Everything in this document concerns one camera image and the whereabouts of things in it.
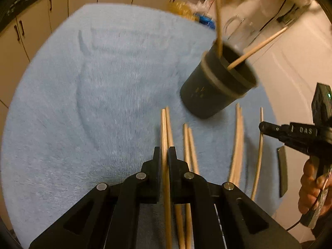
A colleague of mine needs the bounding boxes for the wooden chopstick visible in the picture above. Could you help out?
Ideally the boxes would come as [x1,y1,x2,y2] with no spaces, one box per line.
[183,124,192,249]
[165,106,186,249]
[160,109,172,248]
[188,128,200,175]
[250,107,265,201]
[227,26,289,70]
[228,103,244,187]
[215,0,223,58]

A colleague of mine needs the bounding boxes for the black utensil holder cup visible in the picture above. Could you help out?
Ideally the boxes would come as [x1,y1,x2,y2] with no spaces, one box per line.
[180,42,258,119]

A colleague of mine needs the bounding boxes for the kitchen base cabinets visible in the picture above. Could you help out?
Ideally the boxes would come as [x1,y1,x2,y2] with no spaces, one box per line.
[0,0,208,110]

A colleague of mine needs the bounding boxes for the right hand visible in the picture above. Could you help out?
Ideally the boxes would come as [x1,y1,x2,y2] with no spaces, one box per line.
[298,159,331,216]

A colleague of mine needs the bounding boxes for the blue towel table cover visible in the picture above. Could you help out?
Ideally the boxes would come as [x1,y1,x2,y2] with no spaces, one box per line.
[1,4,275,248]

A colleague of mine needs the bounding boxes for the clear glass mug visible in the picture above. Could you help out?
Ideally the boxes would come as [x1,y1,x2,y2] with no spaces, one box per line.
[224,15,258,51]

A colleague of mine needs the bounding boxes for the blue object behind table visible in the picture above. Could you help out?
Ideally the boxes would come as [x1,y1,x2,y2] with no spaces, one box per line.
[195,13,216,30]

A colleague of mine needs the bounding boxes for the yellow plastic bag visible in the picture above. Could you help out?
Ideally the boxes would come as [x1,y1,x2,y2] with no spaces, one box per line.
[167,2,199,22]

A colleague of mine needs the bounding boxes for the black power cable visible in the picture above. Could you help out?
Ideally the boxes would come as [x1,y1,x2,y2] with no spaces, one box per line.
[259,0,307,32]

